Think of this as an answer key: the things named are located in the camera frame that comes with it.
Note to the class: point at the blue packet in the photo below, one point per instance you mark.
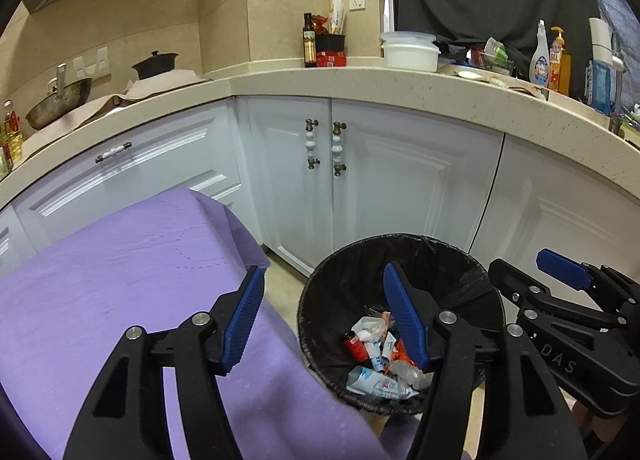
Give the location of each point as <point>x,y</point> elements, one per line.
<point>599,87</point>

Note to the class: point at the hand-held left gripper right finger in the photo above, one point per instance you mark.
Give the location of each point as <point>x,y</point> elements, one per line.
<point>405,320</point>

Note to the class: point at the white double wall socket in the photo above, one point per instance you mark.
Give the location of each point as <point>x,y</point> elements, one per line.
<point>91,61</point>

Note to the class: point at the wide white drawer front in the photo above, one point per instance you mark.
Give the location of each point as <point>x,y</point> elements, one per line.
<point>165,160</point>

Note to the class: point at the small red tube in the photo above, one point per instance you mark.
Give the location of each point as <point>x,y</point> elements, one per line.
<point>356,347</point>

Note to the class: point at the purple tablecloth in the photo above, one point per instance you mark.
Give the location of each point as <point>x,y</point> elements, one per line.
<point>125,265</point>

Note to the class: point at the metal faucet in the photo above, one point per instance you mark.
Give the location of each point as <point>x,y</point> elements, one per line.
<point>620,90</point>

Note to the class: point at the person's right hand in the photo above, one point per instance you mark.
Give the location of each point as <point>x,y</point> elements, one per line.
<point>595,425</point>

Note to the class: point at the red box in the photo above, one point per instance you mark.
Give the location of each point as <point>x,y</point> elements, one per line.
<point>331,58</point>

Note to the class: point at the beige stove cover cloth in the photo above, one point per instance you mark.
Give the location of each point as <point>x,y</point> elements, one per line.
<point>165,85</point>

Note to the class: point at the steel wok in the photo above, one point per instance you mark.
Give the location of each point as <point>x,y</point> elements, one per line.
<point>57,105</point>

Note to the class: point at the white single wall socket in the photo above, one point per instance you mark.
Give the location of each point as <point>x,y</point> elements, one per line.
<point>356,1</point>

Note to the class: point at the orange plastic bag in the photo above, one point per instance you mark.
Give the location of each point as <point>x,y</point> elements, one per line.
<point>401,354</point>

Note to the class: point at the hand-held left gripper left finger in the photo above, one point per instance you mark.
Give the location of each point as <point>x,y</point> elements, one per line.
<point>245,320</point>

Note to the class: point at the red packet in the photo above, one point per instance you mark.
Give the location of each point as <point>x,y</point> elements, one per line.
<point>322,25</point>

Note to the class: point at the black container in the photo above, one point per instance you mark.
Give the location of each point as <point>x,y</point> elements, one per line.
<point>331,42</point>

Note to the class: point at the white wrapper with orange print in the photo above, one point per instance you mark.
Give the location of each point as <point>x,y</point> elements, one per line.
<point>367,327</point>

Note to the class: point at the small white tube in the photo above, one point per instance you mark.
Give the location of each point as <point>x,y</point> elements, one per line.
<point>377,357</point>

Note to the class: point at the white green packet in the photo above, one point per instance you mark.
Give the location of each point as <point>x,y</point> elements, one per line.
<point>338,15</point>

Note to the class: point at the white spray bottle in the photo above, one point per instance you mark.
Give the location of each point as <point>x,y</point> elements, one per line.
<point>539,62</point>

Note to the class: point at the dark oil bottle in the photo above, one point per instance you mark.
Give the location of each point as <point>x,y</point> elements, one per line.
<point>310,47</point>

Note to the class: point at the beige stone countertop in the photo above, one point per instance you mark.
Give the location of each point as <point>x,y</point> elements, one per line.
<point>400,82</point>

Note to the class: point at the small white plate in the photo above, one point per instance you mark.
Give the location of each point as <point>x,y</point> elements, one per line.
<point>470,74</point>

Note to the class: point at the green white bag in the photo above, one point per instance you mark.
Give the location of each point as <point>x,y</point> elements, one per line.
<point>494,50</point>

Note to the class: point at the black clay pot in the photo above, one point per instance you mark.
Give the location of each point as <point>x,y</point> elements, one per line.
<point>155,67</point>

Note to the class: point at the clear plastic bag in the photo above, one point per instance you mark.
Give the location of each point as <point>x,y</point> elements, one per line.
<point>410,376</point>

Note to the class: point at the black dish tray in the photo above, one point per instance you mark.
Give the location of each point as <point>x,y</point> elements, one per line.
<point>460,55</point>

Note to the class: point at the yellow dish soap bottle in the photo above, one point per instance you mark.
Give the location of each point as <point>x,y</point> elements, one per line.
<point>561,70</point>

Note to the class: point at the white blue wrapper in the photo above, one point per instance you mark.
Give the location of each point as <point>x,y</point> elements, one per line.
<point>375,383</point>

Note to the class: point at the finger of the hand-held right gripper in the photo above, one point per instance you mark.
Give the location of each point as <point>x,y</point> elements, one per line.
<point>515,285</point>
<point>562,265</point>

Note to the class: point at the black lined trash bin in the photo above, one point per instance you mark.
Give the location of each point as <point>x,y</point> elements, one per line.
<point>350,280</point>

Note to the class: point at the small white drawer front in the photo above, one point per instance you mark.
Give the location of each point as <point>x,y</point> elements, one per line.
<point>10,240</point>

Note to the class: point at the narrow white cabinet door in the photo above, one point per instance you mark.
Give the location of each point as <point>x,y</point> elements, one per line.
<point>280,190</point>

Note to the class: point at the group of condiment bottles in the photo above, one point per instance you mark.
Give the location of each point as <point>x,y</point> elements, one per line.
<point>10,140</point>

